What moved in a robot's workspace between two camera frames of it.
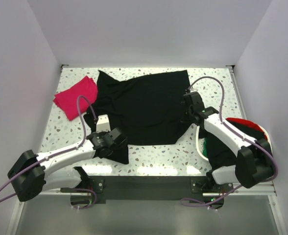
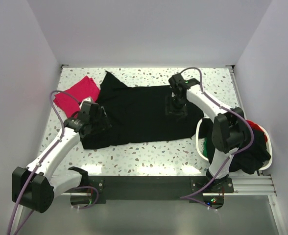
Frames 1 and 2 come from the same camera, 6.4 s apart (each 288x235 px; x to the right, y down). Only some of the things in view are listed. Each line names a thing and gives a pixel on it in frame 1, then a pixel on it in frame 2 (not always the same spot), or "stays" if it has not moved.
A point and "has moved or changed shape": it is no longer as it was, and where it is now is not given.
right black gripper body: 187,114 -> 176,105
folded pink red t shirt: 66,101 stays
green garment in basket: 205,148 stays
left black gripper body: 103,133 -> 99,125
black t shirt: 147,109 has moved or changed shape
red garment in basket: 240,121 stays
